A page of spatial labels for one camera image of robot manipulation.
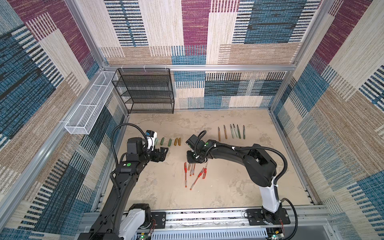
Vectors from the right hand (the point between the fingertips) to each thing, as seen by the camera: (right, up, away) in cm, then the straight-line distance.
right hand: (190, 161), depth 90 cm
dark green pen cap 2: (-14, +10, +11) cm, 21 cm away
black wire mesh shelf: (-33, +47, +20) cm, 60 cm away
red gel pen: (-3, -3, +1) cm, 4 cm away
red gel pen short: (+9, -6, -2) cm, 11 cm away
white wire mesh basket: (-66, +26, +3) cm, 71 cm away
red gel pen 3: (+2, -5, 0) cm, 5 cm away
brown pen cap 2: (-7, +11, +11) cm, 17 cm away
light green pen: (+30, +17, +18) cm, 39 cm away
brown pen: (+25, +17, +18) cm, 35 cm away
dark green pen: (+34, +13, +15) cm, 40 cm away
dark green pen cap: (-19, +11, +12) cm, 25 cm away
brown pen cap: (-10, +11, +12) cm, 19 cm away
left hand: (-15, +11, -11) cm, 22 cm away
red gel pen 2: (+4, -9, -3) cm, 10 cm away
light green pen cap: (-23, +11, +12) cm, 28 cm away
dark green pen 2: (+38, +17, +17) cm, 45 cm away
